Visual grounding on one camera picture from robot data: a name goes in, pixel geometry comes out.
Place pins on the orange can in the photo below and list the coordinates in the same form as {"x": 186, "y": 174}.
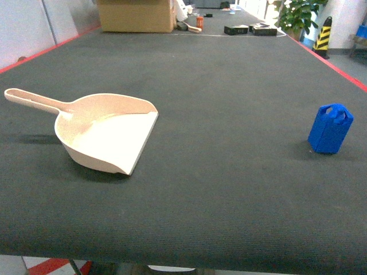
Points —
{"x": 200, "y": 22}

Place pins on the black box left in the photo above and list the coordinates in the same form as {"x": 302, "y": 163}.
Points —
{"x": 236, "y": 30}

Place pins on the wooden handled brush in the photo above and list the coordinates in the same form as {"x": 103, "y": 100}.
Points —
{"x": 184, "y": 26}

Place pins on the yellow black traffic cone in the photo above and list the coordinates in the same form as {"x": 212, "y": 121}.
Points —
{"x": 321, "y": 45}

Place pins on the large cardboard box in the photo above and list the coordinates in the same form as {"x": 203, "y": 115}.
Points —
{"x": 137, "y": 16}

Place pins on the black box right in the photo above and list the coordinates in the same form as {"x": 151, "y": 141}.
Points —
{"x": 261, "y": 29}

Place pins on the black box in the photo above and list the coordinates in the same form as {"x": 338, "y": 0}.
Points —
{"x": 261, "y": 29}
{"x": 236, "y": 30}

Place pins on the beige plastic dustpan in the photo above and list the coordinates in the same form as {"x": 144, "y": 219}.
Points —
{"x": 105, "y": 131}

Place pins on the green potted plant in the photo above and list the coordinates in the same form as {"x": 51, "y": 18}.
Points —
{"x": 295, "y": 17}

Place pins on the blue 3D-printed part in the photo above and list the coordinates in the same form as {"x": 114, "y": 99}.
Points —
{"x": 330, "y": 127}

